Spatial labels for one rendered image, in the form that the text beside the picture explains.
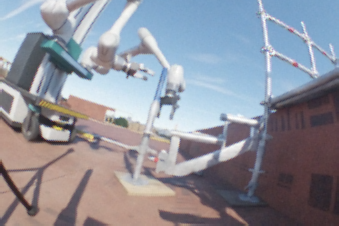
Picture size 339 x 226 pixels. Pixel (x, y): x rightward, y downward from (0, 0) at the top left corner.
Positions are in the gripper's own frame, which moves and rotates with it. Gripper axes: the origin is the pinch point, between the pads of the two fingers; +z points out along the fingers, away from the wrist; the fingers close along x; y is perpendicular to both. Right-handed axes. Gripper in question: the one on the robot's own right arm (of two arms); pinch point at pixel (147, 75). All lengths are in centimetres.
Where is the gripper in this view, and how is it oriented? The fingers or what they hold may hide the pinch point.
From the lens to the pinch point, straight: 95.8
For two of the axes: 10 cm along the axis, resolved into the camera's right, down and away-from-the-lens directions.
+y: -2.5, 9.4, -2.5
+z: 8.6, 3.3, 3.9
